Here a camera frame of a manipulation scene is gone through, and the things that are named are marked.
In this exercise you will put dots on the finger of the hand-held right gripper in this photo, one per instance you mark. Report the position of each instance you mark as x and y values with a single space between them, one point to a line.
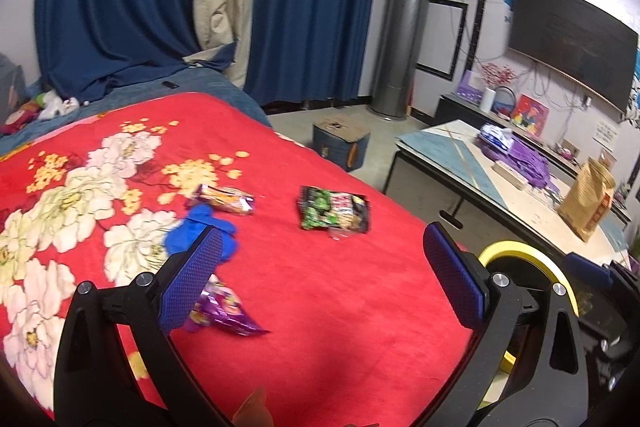
587 269

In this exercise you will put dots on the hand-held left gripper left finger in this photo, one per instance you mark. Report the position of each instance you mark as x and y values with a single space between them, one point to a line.
192 278

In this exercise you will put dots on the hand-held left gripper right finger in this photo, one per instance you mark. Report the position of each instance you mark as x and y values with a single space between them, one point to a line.
452 278

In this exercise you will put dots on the blue glove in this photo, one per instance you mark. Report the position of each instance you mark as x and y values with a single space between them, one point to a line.
192 227

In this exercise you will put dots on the yellow rimmed black bin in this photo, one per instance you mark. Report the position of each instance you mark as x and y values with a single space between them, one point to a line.
515 249

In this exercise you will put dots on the brown paper bag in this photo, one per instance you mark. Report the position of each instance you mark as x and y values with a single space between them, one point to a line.
585 202

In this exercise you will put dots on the orange purple snack packet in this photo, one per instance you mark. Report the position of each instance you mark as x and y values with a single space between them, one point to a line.
225 199

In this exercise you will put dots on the wooden block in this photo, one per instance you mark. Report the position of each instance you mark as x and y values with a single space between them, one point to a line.
510 176

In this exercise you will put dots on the purple cloth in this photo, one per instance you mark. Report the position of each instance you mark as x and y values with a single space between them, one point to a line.
527 164

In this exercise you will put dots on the small clear wrapper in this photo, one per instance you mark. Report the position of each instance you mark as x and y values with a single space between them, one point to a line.
339 233

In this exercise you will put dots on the red floral blanket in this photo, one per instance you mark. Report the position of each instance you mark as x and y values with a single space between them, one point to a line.
325 307

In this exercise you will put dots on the low coffee table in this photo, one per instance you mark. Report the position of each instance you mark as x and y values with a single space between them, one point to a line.
435 142

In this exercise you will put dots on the green black snack packet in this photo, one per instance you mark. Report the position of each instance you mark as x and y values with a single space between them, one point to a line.
332 209

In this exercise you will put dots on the blue white tissue pack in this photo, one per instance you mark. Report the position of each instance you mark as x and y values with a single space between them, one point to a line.
495 137

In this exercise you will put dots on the red framed picture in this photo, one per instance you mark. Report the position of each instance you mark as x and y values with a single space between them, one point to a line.
530 113

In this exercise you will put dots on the black television cabinet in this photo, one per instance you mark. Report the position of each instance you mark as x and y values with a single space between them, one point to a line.
450 109

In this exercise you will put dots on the blue cardboard box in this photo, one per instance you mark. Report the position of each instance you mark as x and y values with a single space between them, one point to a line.
340 144

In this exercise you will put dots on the round blue plate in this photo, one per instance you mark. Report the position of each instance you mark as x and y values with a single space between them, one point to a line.
504 104

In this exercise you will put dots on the white vase with flowers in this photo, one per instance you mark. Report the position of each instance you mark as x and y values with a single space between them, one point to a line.
487 99

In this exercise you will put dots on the purple box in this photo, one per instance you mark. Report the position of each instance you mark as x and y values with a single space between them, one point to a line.
469 87

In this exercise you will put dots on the small black device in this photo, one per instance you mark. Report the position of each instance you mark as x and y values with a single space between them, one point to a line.
170 84

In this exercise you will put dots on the white green stuffed toy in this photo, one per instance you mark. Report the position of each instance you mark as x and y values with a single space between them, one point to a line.
57 106

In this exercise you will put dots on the red stuffed toy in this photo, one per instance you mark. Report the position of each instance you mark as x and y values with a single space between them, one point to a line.
22 117

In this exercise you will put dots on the silver tower air conditioner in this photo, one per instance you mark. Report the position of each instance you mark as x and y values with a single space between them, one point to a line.
400 32

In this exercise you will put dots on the grey bag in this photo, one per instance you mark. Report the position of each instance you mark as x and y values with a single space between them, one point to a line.
11 84

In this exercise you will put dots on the white wall paper sheet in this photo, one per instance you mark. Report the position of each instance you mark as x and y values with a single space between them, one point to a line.
605 132

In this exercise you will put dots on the black wall television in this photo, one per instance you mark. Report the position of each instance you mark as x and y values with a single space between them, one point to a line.
570 37

